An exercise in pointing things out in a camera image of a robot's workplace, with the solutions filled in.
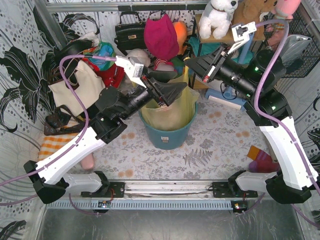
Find yellow plastic trash bag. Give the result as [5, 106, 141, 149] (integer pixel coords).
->
[139, 56, 200, 132]

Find teal plastic trash bin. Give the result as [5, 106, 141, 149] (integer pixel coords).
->
[138, 102, 198, 150]

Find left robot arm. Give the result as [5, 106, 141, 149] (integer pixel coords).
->
[23, 69, 188, 204]

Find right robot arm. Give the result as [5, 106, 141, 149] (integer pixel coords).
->
[185, 47, 320, 204]

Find magenta cloth bag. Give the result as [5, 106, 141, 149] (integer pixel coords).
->
[143, 13, 179, 61]

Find cream canvas tote bag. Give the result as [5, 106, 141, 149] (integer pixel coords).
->
[49, 60, 105, 116]

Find pink doll striped clothes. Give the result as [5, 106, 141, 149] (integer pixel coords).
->
[153, 58, 175, 72]

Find teal folded cloth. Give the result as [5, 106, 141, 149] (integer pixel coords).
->
[188, 36, 254, 64]

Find rainbow striped cloth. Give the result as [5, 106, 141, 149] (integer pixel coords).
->
[170, 56, 185, 77]

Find blue lint roller mop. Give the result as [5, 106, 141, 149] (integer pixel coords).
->
[205, 86, 246, 112]

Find white fluffy plush lamb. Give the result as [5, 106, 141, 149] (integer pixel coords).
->
[125, 48, 151, 86]

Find red cloth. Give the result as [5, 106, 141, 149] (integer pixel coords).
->
[96, 64, 125, 88]

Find white plush dog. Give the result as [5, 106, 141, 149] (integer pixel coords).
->
[198, 0, 239, 40]

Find black leather handbag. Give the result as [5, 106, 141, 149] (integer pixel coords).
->
[114, 11, 147, 56]

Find black cloth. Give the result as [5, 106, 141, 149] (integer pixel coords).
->
[78, 104, 99, 121]

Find colourful patterned cloth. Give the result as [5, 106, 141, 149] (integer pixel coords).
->
[82, 42, 116, 72]

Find brown teddy bear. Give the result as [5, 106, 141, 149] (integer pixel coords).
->
[230, 0, 279, 41]

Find silver foil pouch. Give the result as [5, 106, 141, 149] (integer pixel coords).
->
[279, 34, 312, 65]

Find pink plush toy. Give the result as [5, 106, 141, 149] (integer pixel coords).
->
[271, 0, 301, 20]

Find black hat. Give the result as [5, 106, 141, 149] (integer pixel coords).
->
[53, 39, 93, 66]

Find brown patterned handbag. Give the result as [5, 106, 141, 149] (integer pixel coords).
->
[43, 105, 85, 136]

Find pink soft object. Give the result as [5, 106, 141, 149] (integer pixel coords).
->
[80, 153, 95, 171]

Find orange white checked towel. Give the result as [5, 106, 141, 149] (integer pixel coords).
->
[36, 133, 77, 162]

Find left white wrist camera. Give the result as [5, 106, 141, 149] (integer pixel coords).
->
[115, 55, 146, 88]

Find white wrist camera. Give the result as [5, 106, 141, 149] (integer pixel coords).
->
[115, 55, 146, 88]
[227, 21, 257, 55]

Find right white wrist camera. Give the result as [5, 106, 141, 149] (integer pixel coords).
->
[227, 21, 257, 55]

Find black wire basket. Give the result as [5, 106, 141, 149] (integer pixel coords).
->
[263, 9, 320, 79]

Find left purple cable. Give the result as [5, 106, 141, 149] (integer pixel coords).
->
[0, 54, 118, 207]

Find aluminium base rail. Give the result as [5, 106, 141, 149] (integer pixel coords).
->
[59, 179, 258, 201]

